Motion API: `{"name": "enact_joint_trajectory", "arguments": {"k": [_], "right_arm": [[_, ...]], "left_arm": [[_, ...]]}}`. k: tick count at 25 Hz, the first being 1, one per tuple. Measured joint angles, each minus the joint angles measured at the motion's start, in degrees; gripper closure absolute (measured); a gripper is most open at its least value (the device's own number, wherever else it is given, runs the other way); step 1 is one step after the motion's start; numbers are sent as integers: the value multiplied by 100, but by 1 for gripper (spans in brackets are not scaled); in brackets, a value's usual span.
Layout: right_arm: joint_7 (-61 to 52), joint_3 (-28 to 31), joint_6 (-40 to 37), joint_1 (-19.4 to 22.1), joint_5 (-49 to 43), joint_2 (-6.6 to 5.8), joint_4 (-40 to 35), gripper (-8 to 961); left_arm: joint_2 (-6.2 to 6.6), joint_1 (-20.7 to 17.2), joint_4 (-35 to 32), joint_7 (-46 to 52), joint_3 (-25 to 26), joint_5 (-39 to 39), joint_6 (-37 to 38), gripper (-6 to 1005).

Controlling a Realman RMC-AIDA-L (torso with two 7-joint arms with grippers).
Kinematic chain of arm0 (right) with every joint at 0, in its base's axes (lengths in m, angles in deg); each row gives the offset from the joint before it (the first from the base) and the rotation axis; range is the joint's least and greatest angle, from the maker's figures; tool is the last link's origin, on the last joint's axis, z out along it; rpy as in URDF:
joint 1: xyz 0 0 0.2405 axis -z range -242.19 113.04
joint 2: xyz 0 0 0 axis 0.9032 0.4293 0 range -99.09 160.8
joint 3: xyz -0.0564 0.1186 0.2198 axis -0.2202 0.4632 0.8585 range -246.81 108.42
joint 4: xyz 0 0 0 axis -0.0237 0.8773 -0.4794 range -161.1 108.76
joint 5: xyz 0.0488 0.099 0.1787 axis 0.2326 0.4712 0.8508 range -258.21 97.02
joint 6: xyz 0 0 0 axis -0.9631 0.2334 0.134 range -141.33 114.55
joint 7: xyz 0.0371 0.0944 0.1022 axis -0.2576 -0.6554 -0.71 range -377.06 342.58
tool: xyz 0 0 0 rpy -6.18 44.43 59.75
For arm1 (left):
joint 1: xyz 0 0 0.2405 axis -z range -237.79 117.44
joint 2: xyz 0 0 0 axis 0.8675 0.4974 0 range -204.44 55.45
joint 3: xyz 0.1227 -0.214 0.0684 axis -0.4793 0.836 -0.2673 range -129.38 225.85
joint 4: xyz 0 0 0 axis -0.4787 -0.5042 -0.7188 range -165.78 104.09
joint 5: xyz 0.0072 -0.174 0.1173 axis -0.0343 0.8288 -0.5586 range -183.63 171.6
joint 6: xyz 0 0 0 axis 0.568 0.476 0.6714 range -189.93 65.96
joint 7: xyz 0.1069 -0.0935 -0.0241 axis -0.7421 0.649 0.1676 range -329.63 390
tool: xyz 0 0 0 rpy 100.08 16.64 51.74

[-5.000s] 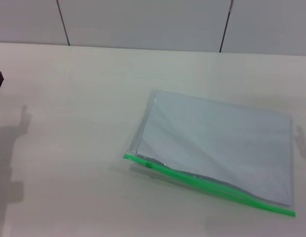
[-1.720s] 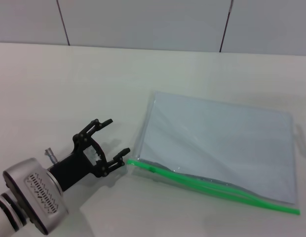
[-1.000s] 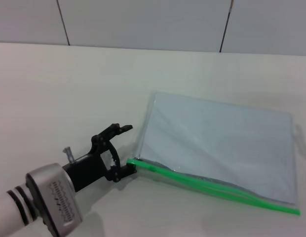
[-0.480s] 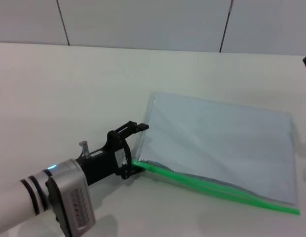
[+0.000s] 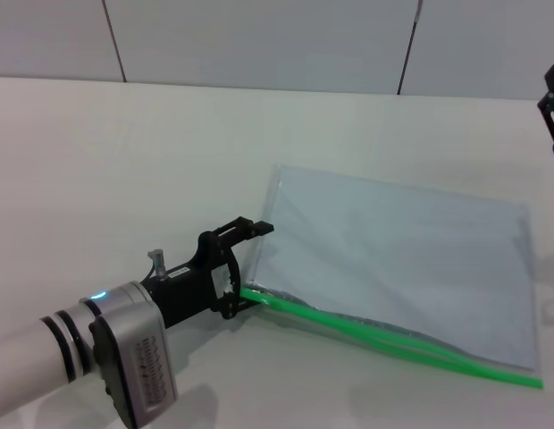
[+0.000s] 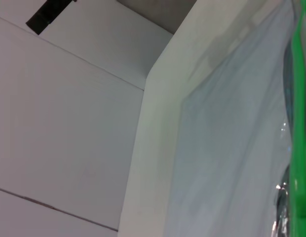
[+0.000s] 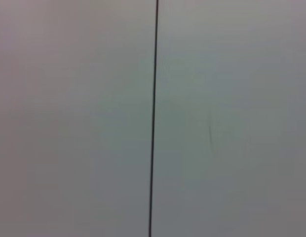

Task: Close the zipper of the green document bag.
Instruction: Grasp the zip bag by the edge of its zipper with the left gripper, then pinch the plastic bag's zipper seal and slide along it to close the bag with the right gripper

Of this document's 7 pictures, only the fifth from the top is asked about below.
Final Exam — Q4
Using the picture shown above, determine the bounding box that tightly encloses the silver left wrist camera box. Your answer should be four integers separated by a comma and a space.
88, 307, 180, 429

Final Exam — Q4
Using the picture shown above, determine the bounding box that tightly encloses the clear green-zip document bag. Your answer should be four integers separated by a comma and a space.
239, 163, 545, 391

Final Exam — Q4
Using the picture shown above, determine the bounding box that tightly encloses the left gripper cable connector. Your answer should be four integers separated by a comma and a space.
146, 248, 168, 283

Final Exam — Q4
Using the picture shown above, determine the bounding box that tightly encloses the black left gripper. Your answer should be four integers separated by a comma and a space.
141, 216, 277, 331

